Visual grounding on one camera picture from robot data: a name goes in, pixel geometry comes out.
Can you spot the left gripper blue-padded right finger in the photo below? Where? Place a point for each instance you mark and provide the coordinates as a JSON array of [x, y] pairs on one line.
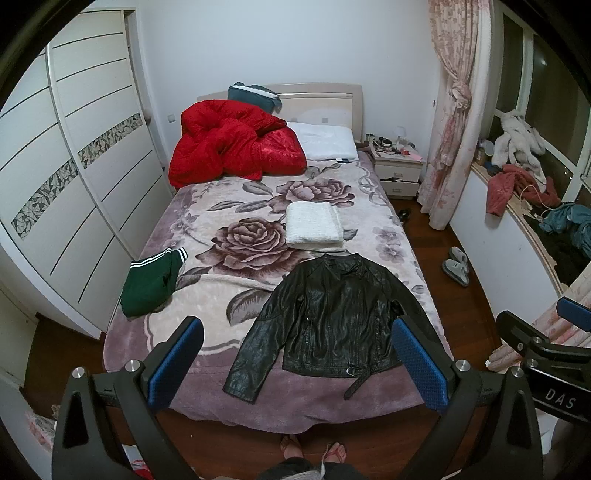
[[508, 443]]

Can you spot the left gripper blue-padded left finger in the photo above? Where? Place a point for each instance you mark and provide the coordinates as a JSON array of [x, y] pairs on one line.
[[86, 445]]

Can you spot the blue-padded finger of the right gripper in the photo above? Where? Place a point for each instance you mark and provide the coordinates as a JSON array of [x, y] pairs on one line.
[[575, 313]]

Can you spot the black leather jacket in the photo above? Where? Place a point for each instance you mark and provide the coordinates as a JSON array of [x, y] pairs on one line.
[[331, 317]]

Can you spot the teal garment on sill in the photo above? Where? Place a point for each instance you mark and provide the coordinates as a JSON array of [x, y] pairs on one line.
[[566, 228]]

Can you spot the grey slipper near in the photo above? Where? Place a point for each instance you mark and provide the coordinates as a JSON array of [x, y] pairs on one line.
[[457, 270]]

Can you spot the grey slipper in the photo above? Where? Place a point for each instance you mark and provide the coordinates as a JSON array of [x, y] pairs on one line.
[[459, 255], [457, 270]]

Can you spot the grey slipper far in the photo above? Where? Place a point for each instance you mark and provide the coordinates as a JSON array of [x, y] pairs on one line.
[[459, 255]]

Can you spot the red garment on sill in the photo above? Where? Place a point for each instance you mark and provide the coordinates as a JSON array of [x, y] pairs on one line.
[[514, 180]]

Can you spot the white fluffy garment on sill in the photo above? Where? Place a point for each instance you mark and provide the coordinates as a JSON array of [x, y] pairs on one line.
[[520, 144]]

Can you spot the person's right foot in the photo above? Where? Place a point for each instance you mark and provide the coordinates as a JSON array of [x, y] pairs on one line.
[[335, 453]]

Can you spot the person's foot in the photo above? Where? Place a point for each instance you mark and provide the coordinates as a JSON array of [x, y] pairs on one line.
[[290, 448], [335, 453]]

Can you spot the folded green striped garment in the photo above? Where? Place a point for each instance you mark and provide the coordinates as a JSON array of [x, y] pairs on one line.
[[151, 281]]

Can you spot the person's left foot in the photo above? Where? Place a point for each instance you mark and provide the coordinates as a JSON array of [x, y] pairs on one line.
[[290, 448]]

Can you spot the white bedside nightstand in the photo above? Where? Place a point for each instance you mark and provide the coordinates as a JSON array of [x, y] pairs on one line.
[[399, 175]]

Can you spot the clutter on nightstand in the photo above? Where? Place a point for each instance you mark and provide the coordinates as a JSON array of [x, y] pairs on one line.
[[382, 146]]

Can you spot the folded white towel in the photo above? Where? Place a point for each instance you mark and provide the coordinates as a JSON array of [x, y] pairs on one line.
[[314, 226]]

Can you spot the white sliding-door wardrobe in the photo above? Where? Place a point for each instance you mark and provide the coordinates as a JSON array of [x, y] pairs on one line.
[[82, 185]]

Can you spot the pink floral curtain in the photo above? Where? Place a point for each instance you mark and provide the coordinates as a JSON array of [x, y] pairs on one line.
[[462, 40]]

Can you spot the white pillow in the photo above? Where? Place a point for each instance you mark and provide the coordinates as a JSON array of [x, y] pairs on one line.
[[325, 142]]

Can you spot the red quilted duvet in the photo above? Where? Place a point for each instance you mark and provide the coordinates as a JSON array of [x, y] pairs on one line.
[[226, 137]]

